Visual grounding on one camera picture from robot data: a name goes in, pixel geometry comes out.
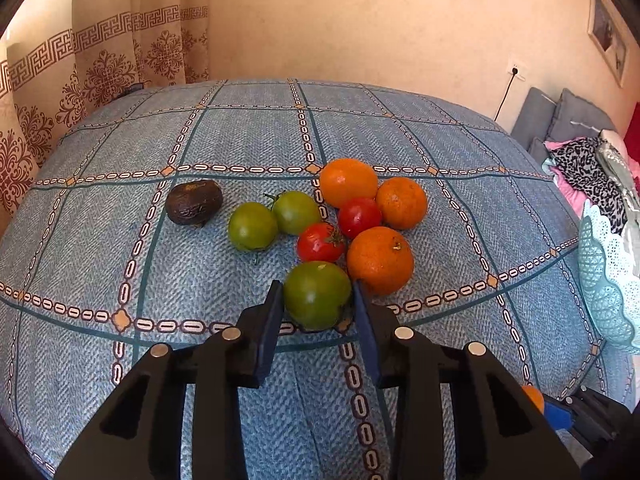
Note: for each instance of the yellow orange fruit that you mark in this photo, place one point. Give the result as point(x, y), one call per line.
point(535, 396)

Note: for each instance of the orange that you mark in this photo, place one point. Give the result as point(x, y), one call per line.
point(346, 178)
point(382, 259)
point(403, 203)

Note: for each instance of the white wall socket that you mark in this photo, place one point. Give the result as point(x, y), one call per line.
point(517, 69)

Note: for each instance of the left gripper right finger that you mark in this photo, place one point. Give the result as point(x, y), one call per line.
point(499, 433)

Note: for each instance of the dark brown avocado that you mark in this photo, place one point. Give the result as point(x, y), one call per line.
point(194, 203)

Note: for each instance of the light blue plastic basket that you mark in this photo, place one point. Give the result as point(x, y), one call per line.
point(609, 278)

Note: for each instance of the red tomato front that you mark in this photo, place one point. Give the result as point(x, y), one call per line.
point(321, 242)

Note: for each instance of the red headboard panel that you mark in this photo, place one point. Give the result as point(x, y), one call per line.
point(632, 135)

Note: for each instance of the framed wall picture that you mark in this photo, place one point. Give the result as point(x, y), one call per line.
point(605, 34)

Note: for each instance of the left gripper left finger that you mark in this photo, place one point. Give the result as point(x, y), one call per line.
point(137, 431)

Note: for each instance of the red tomato back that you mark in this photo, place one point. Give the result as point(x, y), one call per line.
point(358, 215)

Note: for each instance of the blue patterned bedspread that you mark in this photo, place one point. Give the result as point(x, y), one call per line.
point(93, 272)

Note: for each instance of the beige patterned curtain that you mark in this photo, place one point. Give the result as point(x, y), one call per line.
point(63, 59)

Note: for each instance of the orange front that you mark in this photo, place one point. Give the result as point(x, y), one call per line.
point(382, 259)

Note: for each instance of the grey green cloth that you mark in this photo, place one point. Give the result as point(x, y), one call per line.
point(617, 170)

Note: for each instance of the pink blanket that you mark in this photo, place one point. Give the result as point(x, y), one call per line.
point(575, 198)

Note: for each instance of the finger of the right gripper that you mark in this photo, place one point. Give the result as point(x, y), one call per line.
point(558, 415)

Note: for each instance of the large green tomato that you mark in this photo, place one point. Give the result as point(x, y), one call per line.
point(315, 294)

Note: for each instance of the black white leopard cloth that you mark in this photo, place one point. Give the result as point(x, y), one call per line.
point(578, 163)

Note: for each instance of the red tomato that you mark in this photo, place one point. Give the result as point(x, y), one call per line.
point(321, 242)
point(358, 215)

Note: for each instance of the grey cushion stack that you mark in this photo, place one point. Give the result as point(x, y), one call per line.
point(542, 120)

